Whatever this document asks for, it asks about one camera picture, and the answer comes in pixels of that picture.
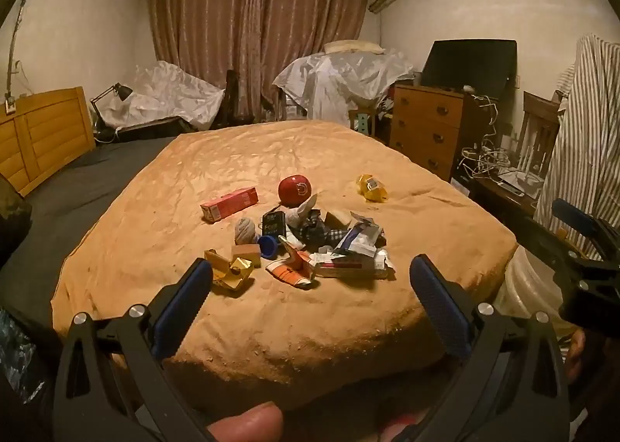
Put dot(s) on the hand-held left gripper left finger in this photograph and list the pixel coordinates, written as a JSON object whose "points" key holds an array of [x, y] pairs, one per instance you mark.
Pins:
{"points": [[181, 309]]}

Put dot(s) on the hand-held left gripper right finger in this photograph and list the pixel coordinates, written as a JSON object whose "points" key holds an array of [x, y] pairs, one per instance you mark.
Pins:
{"points": [[438, 306]]}

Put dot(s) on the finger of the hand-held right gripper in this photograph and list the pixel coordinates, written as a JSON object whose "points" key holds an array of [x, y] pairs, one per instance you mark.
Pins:
{"points": [[576, 218], [552, 243]]}

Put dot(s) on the white bucket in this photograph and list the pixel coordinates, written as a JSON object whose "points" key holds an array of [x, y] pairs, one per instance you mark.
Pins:
{"points": [[528, 277]]}

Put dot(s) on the gold box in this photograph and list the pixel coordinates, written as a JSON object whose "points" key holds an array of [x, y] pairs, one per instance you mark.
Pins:
{"points": [[227, 275]]}

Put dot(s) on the small tan block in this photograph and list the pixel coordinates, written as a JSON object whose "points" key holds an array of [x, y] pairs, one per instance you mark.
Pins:
{"points": [[245, 249]]}

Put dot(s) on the white red medicine box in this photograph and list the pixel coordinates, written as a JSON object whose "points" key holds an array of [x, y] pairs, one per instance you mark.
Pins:
{"points": [[351, 267]]}

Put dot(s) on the paper ball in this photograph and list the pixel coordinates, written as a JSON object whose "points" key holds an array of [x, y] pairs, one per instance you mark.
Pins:
{"points": [[245, 230]]}

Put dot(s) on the silver white packet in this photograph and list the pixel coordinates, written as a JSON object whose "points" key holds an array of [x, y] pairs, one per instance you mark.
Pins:
{"points": [[363, 236]]}

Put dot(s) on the blue bottle cap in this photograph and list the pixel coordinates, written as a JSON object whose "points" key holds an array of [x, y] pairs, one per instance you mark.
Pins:
{"points": [[268, 247]]}

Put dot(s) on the orange white carton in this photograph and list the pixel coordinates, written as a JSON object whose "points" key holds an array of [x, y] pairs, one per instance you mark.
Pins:
{"points": [[290, 270]]}

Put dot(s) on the small black packet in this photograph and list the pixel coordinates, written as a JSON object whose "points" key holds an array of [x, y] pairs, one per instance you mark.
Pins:
{"points": [[273, 224]]}

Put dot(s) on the tan sponge block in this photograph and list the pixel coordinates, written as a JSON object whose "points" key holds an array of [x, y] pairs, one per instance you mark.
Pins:
{"points": [[337, 219]]}

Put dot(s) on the plaid cloth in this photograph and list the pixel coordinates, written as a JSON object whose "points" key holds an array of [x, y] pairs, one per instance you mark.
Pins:
{"points": [[315, 231]]}

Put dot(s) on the person's left hand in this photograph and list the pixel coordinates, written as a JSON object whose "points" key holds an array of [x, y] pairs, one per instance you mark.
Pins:
{"points": [[247, 422]]}

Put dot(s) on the white router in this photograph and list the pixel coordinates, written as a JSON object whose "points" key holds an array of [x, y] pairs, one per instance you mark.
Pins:
{"points": [[525, 175]]}

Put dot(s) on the dark wooden desk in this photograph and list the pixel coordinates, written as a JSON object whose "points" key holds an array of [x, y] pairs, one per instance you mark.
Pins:
{"points": [[494, 200]]}

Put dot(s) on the striped cloth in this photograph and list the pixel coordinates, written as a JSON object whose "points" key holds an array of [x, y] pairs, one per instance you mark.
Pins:
{"points": [[581, 132]]}

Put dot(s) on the tall dark wooden chair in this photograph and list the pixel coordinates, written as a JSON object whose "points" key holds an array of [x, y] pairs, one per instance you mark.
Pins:
{"points": [[540, 127]]}

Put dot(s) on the red carton box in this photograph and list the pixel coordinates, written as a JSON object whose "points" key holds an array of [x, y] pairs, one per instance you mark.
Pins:
{"points": [[227, 204]]}

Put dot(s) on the yellow wrapper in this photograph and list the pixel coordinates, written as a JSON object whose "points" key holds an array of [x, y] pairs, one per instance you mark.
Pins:
{"points": [[372, 188]]}

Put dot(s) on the dark grey bedsheet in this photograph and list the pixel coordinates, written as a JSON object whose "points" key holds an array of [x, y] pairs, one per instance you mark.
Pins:
{"points": [[72, 190]]}

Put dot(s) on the red apple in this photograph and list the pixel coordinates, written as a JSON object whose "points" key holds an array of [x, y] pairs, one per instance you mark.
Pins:
{"points": [[293, 189]]}

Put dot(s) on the orange blanket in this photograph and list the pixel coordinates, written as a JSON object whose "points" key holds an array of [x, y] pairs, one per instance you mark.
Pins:
{"points": [[271, 171]]}

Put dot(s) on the wooden dresser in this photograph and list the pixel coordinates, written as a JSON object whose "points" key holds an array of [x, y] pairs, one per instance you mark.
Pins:
{"points": [[426, 127]]}

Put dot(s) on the black monitor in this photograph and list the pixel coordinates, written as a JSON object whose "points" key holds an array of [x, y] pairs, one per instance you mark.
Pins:
{"points": [[465, 64]]}

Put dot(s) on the small wooden chair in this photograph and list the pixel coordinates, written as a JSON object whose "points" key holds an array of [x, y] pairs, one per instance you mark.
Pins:
{"points": [[362, 120]]}

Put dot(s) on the white plastic cover sheet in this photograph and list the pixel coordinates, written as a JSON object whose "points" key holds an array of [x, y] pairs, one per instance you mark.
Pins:
{"points": [[339, 79], [169, 93]]}

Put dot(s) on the black desk lamp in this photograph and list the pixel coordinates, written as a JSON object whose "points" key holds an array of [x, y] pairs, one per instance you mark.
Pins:
{"points": [[109, 100]]}

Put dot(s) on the wooden headboard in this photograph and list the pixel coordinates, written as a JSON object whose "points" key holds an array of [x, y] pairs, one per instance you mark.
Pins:
{"points": [[41, 137]]}

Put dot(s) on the cream pillow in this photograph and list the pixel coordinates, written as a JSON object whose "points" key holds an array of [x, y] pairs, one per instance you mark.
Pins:
{"points": [[351, 46]]}

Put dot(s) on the pink curtain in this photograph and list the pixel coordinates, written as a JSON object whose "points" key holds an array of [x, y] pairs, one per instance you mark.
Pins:
{"points": [[256, 35]]}

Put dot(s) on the beige wall pipe cover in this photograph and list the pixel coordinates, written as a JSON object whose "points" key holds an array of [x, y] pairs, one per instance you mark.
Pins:
{"points": [[385, 1]]}

